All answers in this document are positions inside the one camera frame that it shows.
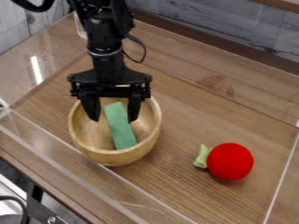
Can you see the brown wooden bowl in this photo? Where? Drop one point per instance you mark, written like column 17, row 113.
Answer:
column 112, row 142

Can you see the green plush leaf piece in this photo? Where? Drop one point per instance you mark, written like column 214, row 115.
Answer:
column 200, row 160

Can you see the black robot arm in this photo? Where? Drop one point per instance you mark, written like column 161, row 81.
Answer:
column 107, row 22

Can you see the red plush ball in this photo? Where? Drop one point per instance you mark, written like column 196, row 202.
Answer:
column 230, row 161

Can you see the black table leg bracket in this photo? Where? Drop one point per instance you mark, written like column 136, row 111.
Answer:
column 33, row 210

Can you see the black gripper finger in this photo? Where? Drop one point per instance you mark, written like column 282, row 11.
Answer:
column 133, row 107
column 91, row 105

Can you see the green rectangular block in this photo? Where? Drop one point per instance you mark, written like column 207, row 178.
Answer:
column 123, row 135

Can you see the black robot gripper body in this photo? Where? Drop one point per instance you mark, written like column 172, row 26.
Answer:
column 109, row 79

